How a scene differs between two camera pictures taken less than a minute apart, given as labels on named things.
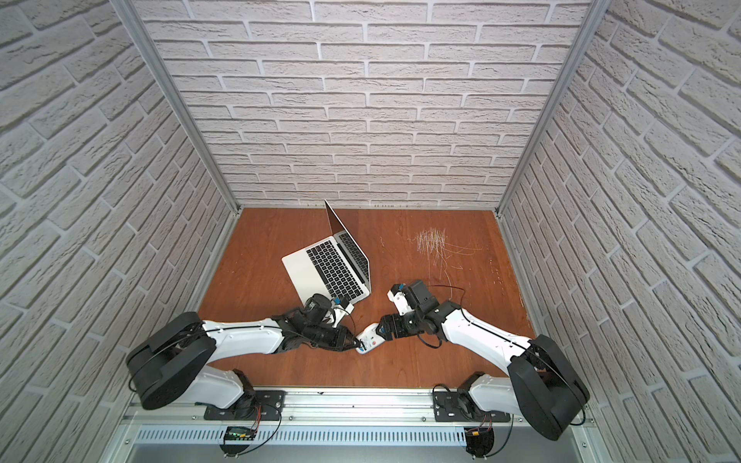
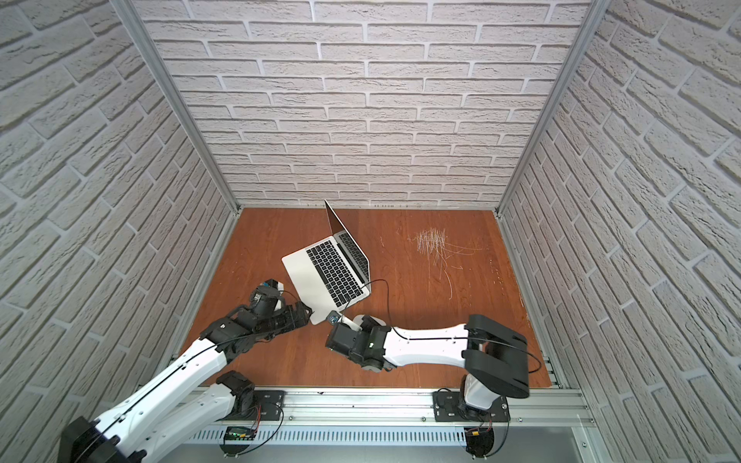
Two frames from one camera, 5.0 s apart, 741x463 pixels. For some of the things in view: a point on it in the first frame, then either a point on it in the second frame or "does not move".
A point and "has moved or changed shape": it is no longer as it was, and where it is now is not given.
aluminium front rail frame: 345,423 does not move
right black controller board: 480,441 does not move
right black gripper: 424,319 to 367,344
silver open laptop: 336,265 does not move
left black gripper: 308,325 to 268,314
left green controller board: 239,433 does not move
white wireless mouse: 370,339 has moved or changed shape
